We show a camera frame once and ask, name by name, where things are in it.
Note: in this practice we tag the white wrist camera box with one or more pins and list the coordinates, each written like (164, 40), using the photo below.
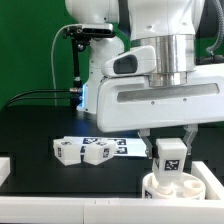
(137, 61)

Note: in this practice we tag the white front rail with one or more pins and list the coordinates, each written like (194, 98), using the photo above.
(28, 210)

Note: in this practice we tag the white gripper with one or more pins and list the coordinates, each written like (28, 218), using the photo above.
(131, 103)

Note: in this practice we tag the white left rail block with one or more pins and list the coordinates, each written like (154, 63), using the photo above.
(4, 169)

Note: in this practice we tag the white round stool seat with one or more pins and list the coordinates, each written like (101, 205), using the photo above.
(187, 187)

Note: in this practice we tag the black camera on stand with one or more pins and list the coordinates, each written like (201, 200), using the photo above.
(89, 30)

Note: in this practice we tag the white marker sheet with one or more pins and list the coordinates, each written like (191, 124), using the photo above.
(131, 147)

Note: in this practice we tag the black camera stand pole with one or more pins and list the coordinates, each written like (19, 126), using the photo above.
(78, 46)

